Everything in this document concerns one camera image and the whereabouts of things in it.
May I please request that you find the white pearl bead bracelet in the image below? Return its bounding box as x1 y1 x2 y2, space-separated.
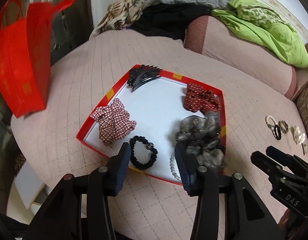
169 153 183 183

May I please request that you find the black scrunchie with charm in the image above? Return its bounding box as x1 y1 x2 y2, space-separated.
130 135 158 171

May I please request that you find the grey sheer organza scrunchie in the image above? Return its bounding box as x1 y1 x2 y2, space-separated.
175 111 225 172

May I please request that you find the red white gingham scrunchie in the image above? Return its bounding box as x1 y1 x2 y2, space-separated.
90 98 137 146

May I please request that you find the red dotted scrunchie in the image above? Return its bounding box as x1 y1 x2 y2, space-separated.
183 83 221 114

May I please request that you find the black claw hair clip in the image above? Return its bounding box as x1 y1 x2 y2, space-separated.
127 64 162 91

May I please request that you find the clear beige hair claw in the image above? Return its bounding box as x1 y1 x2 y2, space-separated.
303 143 308 154

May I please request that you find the white dotted scrunchie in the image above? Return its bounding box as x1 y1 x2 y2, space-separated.
290 126 306 145

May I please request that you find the red box white interior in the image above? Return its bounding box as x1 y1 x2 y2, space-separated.
76 70 224 184

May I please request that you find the pink rolled bolster cushion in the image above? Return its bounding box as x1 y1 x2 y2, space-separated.
184 16 297 100

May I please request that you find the black garment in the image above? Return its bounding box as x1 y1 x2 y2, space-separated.
130 3 211 41

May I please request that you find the leopard print cloth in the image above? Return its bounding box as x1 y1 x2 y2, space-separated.
90 0 147 37

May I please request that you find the red gift bag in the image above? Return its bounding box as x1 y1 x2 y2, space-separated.
0 0 75 118

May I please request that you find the lime green cloth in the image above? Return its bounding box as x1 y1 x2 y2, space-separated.
211 0 308 68

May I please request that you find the plain black hair tie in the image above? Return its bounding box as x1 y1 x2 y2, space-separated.
273 124 283 140

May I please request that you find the pearl bracelet green bead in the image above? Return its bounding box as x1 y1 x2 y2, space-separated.
265 115 278 131

